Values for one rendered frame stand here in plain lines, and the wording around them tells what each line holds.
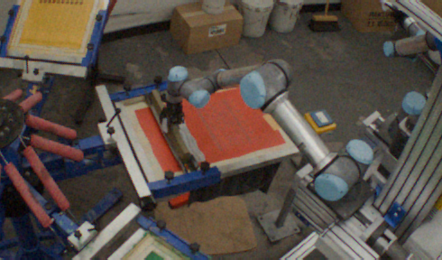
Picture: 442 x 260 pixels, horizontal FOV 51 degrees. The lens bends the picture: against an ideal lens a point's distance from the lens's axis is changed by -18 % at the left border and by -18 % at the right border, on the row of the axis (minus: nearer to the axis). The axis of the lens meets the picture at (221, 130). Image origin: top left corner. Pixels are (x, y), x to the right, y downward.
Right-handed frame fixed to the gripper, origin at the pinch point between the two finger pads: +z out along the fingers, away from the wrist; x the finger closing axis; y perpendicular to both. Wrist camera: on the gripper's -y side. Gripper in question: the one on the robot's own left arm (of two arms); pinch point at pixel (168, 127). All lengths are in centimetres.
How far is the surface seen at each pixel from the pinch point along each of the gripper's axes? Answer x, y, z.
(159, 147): -6.2, 5.6, 5.2
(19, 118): -72, 2, -30
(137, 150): -17.4, 7.1, 1.8
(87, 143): -40.2, 0.6, -3.1
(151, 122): -4.4, -10.1, 5.5
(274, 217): 78, 8, 100
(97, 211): -30, -28, 96
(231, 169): 17.5, 29.1, 1.3
